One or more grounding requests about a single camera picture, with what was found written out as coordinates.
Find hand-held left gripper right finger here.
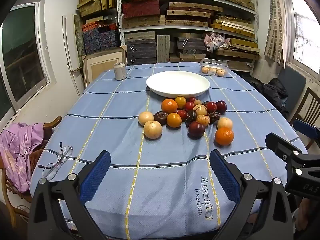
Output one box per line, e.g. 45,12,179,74
209,149,293,240

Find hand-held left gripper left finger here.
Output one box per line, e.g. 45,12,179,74
27,150,112,240

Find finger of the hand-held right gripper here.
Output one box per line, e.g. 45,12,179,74
292,119,320,141
265,132,320,180

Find pale yellow round fruit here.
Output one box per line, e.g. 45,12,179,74
143,120,163,140
138,111,154,126
217,117,233,130

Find pale striped round fruit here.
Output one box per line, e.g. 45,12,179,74
193,104,208,116
196,115,210,126

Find smooth orange round fruit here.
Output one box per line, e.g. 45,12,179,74
166,113,182,128

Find yellow tomato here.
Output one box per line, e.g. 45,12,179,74
174,96,187,109

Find white round plate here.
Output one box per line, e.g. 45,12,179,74
146,71,210,98

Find brown wooden chair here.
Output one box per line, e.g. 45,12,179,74
289,87,320,150
0,116,63,228

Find blue grey chair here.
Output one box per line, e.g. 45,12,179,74
277,65,307,115

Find black jacket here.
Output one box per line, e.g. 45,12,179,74
250,77,290,118

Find blue checked tablecloth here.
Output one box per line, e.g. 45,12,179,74
29,62,309,240

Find pink purple garment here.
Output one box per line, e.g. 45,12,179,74
0,122,48,193

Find bright window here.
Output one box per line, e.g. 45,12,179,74
285,0,320,74

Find clear plastic clamshell box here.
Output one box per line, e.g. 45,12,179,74
199,58,230,77

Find group of small tangerines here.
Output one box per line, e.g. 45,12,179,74
201,66,226,77

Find silver drink can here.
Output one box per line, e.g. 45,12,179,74
114,62,127,80

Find flat cardboard carton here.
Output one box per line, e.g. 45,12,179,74
82,45,127,87

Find beige checked curtain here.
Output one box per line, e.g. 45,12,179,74
264,0,288,68

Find pink plastic bag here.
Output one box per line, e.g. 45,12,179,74
203,32,232,53

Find stack of yellow flat boxes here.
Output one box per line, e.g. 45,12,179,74
211,15,255,38

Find stack of dark purple boxes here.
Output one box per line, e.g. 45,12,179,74
170,33,208,63

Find stack of dark grey boxes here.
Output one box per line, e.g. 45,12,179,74
124,31,157,65

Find white leaning board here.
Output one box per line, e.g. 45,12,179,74
62,15,83,72

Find stack of blue patterned boxes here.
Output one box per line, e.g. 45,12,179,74
82,22,120,54

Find upright tan woven box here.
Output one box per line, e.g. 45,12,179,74
157,35,170,63

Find green marbled board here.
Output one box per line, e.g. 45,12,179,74
74,14,87,58

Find white framed dark window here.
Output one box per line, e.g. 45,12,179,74
0,0,57,113

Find stack of brown flat boxes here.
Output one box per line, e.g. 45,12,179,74
166,2,223,27

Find white metal shelving unit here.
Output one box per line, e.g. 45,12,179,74
116,0,259,67

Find stack of red patterned boxes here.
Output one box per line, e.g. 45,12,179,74
122,0,167,18

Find wire-rimmed eyeglasses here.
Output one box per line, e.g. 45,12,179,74
38,142,74,180

